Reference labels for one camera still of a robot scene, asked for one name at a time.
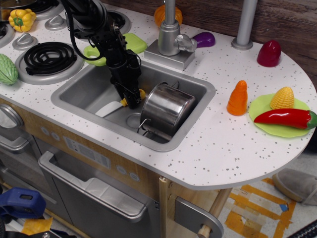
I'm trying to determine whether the green toy bitter gourd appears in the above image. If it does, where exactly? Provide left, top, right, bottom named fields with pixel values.
left=0, top=54, right=18, bottom=85

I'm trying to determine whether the black front stove coil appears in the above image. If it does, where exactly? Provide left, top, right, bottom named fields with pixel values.
left=24, top=42, right=77, bottom=75

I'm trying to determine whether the yellow toy corn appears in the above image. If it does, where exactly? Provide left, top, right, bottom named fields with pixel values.
left=269, top=87, right=295, bottom=110

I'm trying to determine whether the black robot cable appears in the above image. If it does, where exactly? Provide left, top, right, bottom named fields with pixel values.
left=63, top=0, right=105, bottom=62

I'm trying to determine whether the steel pot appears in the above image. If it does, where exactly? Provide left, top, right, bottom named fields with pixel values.
left=138, top=82, right=197, bottom=141

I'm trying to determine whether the orange toy carrot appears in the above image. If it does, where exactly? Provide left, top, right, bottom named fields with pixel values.
left=226, top=80, right=248, bottom=116

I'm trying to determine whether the grey toy sink basin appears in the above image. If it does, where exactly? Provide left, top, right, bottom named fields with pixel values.
left=52, top=62, right=215, bottom=152

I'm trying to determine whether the purple toy eggplant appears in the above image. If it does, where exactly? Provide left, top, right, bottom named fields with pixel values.
left=193, top=32, right=215, bottom=48

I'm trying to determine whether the grey stove knob rear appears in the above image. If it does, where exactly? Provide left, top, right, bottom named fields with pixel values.
left=45, top=15, right=67, bottom=31

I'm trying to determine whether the grey metal pole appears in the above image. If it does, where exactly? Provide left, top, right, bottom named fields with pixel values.
left=231, top=0, right=258, bottom=51

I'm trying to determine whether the grey stove knob front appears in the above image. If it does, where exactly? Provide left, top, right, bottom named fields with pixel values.
left=12, top=33, right=38, bottom=51

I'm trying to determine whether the yellow toy bell pepper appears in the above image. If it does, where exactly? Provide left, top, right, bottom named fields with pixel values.
left=8, top=9, right=37, bottom=32

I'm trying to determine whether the grey round dial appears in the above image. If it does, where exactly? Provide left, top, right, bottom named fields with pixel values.
left=0, top=104, right=24, bottom=129

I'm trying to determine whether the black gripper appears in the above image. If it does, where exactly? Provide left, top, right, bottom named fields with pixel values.
left=105, top=49, right=142, bottom=109

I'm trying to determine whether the orange toy pumpkin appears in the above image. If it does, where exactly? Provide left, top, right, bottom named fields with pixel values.
left=154, top=5, right=183, bottom=28

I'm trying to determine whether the white knife yellow handle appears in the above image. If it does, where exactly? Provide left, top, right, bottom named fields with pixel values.
left=95, top=89, right=146, bottom=118

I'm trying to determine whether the light green plate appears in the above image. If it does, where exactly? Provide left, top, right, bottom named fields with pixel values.
left=248, top=93, right=309, bottom=138

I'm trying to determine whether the blue clamp tool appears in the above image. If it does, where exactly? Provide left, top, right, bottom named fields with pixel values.
left=0, top=187, right=46, bottom=219

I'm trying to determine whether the grey oven door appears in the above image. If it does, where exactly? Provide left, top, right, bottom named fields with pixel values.
left=39, top=151, right=160, bottom=238

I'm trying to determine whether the dark red toy fruit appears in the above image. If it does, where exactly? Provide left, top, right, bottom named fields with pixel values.
left=257, top=40, right=281, bottom=67

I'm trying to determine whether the grey stove knob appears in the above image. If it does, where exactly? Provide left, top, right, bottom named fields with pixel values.
left=45, top=15, right=67, bottom=31
left=12, top=33, right=38, bottom=51

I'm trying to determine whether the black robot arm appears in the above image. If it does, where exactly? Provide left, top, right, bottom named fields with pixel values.
left=61, top=0, right=142, bottom=109

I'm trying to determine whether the red toy chili pepper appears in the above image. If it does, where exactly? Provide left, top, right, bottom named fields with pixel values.
left=254, top=109, right=317, bottom=130

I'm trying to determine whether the silver toy faucet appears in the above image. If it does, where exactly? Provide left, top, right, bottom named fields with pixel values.
left=144, top=0, right=198, bottom=70

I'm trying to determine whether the green cutting board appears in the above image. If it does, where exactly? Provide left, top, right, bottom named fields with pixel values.
left=84, top=33, right=148, bottom=66

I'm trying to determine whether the grey shoe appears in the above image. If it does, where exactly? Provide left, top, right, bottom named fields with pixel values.
left=272, top=169, right=317, bottom=206

